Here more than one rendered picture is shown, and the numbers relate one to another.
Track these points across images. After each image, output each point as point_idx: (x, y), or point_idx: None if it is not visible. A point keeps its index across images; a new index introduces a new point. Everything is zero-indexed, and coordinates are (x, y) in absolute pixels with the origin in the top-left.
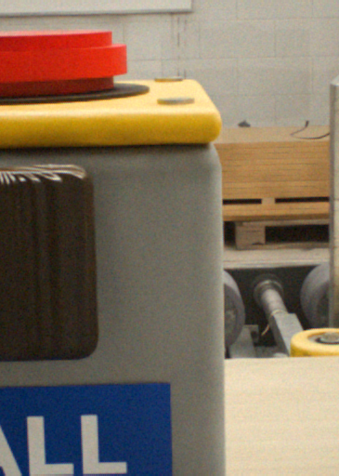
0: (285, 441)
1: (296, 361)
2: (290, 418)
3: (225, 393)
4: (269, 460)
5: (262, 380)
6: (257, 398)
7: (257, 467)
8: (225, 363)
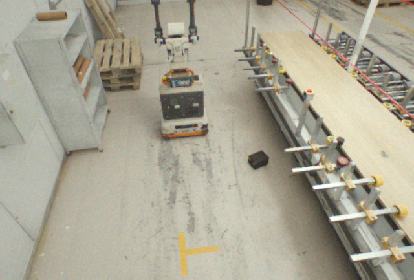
0: (375, 120)
1: (398, 120)
2: (380, 120)
3: (384, 116)
4: (370, 119)
5: (389, 118)
6: (384, 118)
7: (368, 119)
8: (393, 116)
